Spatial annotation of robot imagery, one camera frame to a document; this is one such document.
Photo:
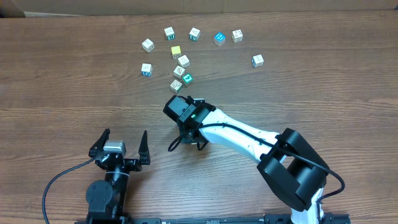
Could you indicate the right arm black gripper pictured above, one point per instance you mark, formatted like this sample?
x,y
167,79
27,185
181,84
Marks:
x,y
189,136

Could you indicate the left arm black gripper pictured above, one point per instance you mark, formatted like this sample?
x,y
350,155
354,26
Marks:
x,y
117,162

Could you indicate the wooden block blue side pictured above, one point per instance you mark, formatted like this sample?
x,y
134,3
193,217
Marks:
x,y
257,61
146,69

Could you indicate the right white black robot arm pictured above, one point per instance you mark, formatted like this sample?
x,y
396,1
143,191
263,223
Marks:
x,y
293,170

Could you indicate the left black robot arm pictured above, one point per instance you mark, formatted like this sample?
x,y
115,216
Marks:
x,y
106,198

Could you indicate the wooden elephant block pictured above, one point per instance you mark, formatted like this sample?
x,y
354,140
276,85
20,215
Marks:
x,y
176,86

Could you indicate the green 4 wooden block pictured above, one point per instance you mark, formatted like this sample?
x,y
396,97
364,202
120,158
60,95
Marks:
x,y
187,79

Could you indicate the wooden block red K side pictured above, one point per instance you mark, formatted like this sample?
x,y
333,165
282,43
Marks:
x,y
179,72

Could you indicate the plain wooden block centre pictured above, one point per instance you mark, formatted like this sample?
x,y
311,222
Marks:
x,y
183,61

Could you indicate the yellow top wooden block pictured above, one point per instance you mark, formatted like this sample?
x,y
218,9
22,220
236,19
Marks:
x,y
176,51

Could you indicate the wooden block top left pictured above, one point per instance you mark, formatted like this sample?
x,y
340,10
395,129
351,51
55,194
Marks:
x,y
148,45

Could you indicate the blue top wooden block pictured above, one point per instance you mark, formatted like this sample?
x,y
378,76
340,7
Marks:
x,y
219,39

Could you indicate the wooden block teal Q side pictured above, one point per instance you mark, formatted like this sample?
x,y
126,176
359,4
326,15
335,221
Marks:
x,y
194,34

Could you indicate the wooden block top right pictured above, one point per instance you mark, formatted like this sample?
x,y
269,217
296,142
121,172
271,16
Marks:
x,y
237,36

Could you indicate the cardboard board at back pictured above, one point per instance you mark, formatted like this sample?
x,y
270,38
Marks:
x,y
22,8

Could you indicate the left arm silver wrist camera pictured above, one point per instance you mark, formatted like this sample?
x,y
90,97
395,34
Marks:
x,y
115,146

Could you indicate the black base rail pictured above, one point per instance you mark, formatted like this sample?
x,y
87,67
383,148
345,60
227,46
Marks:
x,y
266,219

